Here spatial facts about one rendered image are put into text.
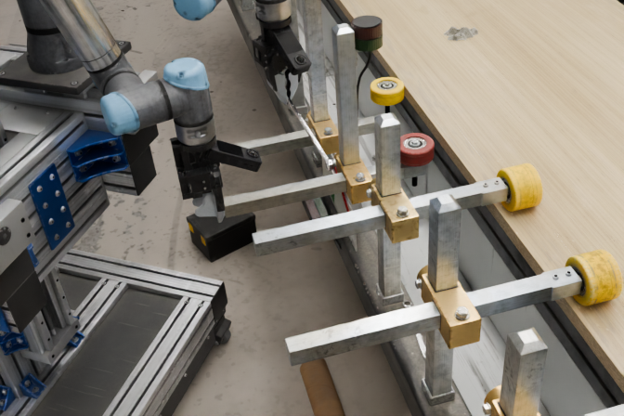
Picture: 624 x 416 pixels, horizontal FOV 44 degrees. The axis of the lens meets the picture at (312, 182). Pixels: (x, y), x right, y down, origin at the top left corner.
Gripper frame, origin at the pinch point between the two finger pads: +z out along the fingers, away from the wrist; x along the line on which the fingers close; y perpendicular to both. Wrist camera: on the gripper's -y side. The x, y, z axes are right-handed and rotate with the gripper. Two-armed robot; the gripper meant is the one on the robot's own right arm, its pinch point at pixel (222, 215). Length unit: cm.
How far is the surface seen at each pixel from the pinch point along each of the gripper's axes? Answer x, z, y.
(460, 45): -37, -8, -69
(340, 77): -2.1, -25.6, -27.2
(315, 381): -13, 75, -18
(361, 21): -4.0, -35.5, -32.5
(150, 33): -277, 83, 5
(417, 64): -32, -8, -55
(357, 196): 5.2, -1.6, -27.5
